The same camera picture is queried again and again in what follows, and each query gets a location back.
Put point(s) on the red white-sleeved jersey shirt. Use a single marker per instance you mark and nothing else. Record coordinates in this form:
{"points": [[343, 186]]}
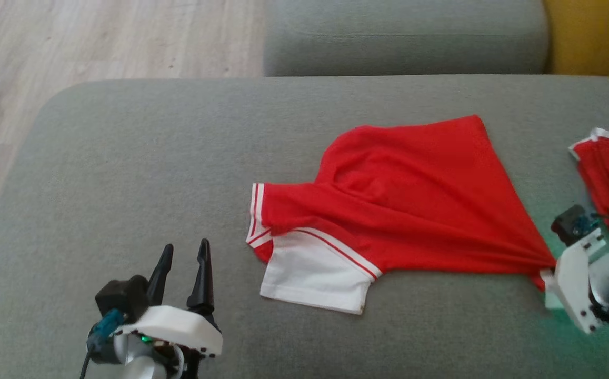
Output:
{"points": [[415, 210]]}

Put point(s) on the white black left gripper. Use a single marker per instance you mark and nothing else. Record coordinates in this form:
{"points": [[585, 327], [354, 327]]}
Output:
{"points": [[178, 326]]}

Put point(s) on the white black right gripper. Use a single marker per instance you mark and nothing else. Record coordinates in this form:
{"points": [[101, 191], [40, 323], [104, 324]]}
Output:
{"points": [[572, 279]]}

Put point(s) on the yellow cushion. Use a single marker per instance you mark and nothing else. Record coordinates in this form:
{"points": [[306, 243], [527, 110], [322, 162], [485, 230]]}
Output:
{"points": [[593, 37]]}

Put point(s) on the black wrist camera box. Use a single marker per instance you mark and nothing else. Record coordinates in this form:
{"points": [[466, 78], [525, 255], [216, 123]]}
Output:
{"points": [[570, 221], [120, 295]]}

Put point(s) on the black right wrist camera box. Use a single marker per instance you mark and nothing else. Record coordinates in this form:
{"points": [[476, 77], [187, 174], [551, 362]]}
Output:
{"points": [[570, 221]]}

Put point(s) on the small grey sofa cushion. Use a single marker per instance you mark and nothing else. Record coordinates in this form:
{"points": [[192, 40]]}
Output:
{"points": [[404, 37]]}

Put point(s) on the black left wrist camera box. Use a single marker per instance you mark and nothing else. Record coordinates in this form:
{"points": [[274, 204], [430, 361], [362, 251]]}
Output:
{"points": [[120, 295]]}

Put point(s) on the large grey sofa seat cushion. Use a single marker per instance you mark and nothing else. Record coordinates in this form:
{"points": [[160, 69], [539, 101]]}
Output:
{"points": [[125, 184]]}

